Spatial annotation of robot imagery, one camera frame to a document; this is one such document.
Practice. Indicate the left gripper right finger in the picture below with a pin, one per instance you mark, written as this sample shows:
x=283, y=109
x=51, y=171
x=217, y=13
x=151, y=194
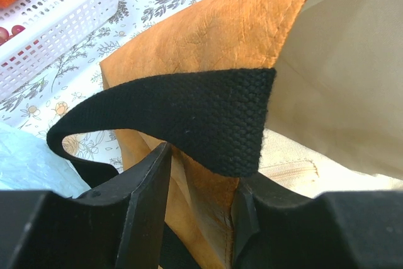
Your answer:
x=278, y=228

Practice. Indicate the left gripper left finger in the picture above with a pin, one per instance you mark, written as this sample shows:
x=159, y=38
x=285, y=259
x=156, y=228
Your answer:
x=118, y=224

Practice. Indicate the blue plastic grocery bag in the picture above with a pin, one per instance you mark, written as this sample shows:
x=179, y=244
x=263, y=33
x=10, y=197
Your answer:
x=28, y=164

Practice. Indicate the yellow canvas tote bag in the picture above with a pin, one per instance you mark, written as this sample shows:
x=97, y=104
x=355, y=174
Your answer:
x=307, y=93

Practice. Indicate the red grape bunch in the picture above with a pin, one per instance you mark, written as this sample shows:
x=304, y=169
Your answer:
x=6, y=35

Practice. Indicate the floral table mat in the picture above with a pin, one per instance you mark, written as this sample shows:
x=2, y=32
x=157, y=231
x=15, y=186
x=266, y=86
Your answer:
x=76, y=75

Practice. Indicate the white plastic basket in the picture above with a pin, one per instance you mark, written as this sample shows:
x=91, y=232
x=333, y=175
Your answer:
x=51, y=28

